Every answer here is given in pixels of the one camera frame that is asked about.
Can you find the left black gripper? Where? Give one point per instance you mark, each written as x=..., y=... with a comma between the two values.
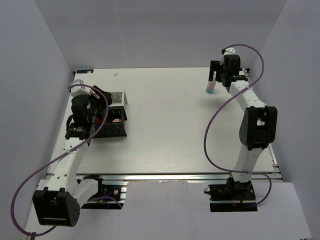
x=100, y=102

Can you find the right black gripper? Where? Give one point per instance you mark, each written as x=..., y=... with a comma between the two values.
x=215, y=66

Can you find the dark red makeup pencil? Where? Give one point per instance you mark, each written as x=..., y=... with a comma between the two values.
x=98, y=121

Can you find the white pink blue bottle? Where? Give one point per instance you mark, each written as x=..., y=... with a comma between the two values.
x=210, y=86

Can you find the pink round puff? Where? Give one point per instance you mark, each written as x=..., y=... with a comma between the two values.
x=117, y=120

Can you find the wooden stick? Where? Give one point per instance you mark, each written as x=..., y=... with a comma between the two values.
x=93, y=93

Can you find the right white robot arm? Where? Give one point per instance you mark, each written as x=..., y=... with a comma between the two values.
x=258, y=127

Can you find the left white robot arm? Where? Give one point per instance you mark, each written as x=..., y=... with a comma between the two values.
x=60, y=201

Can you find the black mesh organizer box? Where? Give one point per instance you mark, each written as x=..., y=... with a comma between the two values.
x=111, y=129

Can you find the white mesh organizer box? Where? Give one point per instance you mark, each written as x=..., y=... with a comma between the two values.
x=119, y=98

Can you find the left blue table label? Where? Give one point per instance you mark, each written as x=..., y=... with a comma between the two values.
x=84, y=71

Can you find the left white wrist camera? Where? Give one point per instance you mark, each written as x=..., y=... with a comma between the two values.
x=78, y=88

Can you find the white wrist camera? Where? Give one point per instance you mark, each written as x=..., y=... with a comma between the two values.
x=78, y=88
x=228, y=51

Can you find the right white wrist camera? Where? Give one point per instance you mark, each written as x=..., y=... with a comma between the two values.
x=228, y=51

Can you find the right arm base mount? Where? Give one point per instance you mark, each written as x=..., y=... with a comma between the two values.
x=222, y=201

